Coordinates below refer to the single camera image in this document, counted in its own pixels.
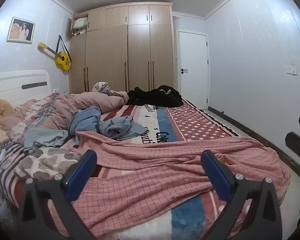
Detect black clothes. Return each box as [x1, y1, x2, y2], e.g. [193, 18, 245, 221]
[127, 85, 184, 107]

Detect pink checked shirt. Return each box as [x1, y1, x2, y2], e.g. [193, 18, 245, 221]
[49, 130, 292, 238]

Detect white pillow with brown patches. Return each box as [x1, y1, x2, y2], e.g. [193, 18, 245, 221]
[15, 146, 83, 180]

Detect folded bedding in wardrobe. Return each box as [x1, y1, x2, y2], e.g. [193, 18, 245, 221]
[72, 18, 88, 36]

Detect grey-blue garment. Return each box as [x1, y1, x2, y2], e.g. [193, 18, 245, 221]
[97, 116, 149, 141]

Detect framed wall picture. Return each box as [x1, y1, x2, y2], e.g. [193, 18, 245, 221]
[7, 17, 36, 44]

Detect wooden wardrobe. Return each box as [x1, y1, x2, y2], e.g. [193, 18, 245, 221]
[69, 2, 177, 98]

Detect striped printed blanket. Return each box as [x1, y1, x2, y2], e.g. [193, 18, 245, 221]
[0, 99, 243, 240]

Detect white plastic bag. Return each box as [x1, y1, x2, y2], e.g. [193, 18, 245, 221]
[0, 187, 15, 228]

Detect white door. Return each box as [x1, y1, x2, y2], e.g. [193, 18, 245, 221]
[178, 31, 211, 110]

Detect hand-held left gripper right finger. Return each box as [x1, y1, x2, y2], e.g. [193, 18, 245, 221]
[201, 150, 283, 240]

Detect yellow guitar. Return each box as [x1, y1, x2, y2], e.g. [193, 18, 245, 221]
[38, 35, 72, 71]

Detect white headboard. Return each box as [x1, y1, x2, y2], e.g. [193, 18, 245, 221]
[0, 70, 52, 105]

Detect pink quilt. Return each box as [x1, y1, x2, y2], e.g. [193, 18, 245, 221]
[1, 82, 129, 145]

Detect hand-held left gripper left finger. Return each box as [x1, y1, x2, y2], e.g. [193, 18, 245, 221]
[16, 149, 98, 240]

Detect light teal shirt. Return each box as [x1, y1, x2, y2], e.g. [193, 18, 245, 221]
[24, 127, 69, 154]

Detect striped bed sheet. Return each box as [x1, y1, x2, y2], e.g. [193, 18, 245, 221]
[0, 141, 35, 207]

